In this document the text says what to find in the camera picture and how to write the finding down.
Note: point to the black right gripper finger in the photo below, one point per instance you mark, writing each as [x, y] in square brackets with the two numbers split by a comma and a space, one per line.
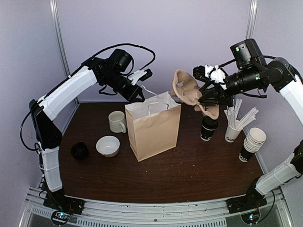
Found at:
[209, 98]
[208, 90]

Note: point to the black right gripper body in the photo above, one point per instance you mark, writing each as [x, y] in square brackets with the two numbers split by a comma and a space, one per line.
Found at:
[223, 96]

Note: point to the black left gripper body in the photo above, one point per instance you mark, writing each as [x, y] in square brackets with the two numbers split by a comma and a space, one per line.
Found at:
[126, 92]

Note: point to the cardboard two-cup carrier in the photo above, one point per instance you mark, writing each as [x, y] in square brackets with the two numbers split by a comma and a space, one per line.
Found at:
[185, 87]

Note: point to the brown paper bag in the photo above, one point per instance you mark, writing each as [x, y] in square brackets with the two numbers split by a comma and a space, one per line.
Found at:
[153, 125]

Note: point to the black paper coffee cup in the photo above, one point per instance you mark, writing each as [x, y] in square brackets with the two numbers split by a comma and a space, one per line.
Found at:
[206, 133]

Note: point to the black plastic cup lid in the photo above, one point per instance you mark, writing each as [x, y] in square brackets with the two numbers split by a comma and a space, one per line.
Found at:
[209, 123]

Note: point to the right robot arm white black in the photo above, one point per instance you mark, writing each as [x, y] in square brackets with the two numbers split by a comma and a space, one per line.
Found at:
[283, 110]

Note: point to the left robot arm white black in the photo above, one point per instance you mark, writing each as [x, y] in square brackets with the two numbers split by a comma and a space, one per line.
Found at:
[105, 72]

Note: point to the wrapped white straws bundle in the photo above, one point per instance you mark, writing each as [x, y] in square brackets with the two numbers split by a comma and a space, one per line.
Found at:
[232, 114]

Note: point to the white ceramic mug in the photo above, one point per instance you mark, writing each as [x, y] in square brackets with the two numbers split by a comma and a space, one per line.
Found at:
[117, 122]

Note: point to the white cup holding straws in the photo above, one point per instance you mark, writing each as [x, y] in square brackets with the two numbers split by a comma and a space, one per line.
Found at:
[231, 134]

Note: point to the stack of paper cups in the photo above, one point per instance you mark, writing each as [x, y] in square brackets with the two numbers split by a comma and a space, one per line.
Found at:
[252, 143]

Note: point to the white ceramic bowl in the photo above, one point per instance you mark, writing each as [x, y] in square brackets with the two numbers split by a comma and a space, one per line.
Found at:
[108, 146]

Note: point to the stack of black lids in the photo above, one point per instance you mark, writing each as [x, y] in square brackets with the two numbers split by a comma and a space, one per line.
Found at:
[79, 151]

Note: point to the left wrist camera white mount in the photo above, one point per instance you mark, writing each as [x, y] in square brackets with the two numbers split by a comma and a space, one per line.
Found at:
[140, 75]

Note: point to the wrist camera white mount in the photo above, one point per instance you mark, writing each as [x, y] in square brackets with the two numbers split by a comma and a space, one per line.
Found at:
[140, 75]
[209, 73]

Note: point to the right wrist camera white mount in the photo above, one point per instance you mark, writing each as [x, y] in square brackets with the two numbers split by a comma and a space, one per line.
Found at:
[209, 73]

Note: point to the right aluminium frame post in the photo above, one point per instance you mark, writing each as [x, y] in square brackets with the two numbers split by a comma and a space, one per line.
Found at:
[251, 19]

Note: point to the aluminium frame post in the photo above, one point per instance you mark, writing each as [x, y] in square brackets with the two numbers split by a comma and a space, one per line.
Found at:
[57, 28]
[251, 19]

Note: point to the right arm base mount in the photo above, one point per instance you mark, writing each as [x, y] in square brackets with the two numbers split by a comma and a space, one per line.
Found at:
[244, 203]

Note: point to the aluminium front rail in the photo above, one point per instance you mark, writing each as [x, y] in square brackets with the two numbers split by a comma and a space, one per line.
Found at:
[211, 213]

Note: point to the left aluminium frame post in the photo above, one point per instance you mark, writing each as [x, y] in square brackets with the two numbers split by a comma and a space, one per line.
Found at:
[57, 28]

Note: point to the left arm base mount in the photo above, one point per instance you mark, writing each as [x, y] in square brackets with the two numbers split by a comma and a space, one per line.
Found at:
[68, 205]

